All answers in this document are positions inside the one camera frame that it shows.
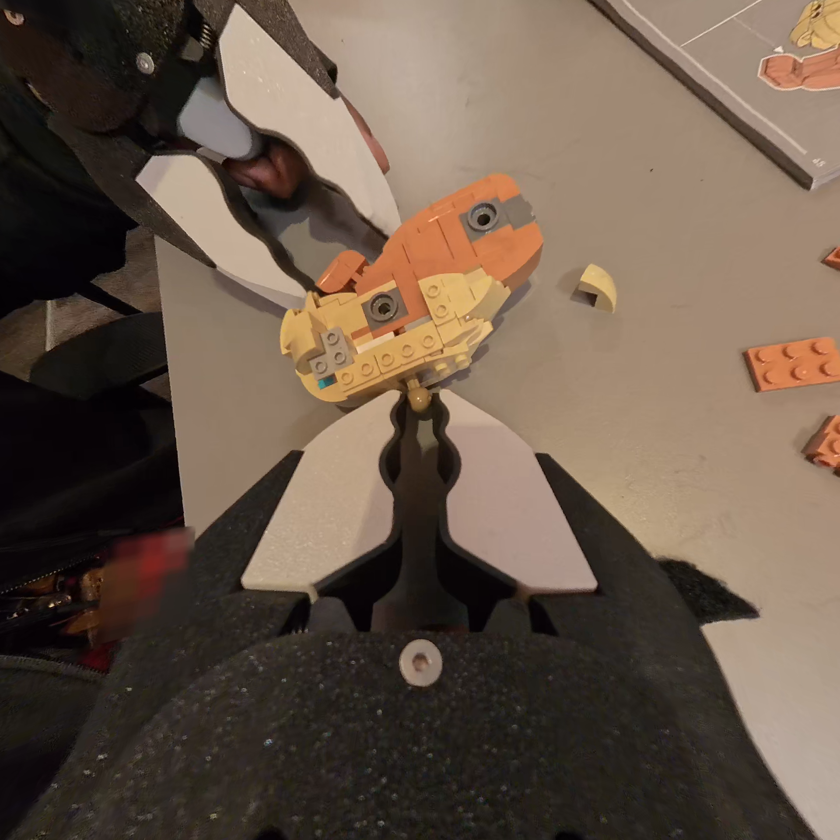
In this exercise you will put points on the person's left hand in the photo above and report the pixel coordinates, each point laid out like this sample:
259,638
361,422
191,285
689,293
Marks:
269,170

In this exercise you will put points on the grey instruction booklet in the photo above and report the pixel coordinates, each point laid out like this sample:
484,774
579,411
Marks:
722,65

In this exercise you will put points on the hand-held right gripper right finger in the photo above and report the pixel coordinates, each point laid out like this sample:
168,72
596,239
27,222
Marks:
512,518

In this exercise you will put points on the tan curved brick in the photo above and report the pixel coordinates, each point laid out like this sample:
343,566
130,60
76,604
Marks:
600,285

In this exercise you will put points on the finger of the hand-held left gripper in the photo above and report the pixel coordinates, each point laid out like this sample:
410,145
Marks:
289,92
190,203

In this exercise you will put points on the grey desk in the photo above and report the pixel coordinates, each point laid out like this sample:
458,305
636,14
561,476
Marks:
590,164

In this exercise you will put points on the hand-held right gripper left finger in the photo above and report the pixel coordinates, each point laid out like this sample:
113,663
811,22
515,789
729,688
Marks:
328,512

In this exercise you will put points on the small reddish brown plate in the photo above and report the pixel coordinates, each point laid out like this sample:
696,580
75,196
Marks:
833,258

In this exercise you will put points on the person's left forearm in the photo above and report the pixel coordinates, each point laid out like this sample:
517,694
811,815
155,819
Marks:
52,216

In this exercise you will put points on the reddish brown flat plate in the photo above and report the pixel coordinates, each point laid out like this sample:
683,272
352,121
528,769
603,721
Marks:
794,364

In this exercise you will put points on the tan and brown brick model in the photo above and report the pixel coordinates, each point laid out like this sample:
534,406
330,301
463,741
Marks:
459,243

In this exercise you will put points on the reddish brown square brick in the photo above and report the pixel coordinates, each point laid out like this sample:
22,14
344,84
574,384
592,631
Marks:
827,443

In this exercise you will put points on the black chair base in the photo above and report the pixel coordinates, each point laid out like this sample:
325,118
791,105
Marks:
105,354

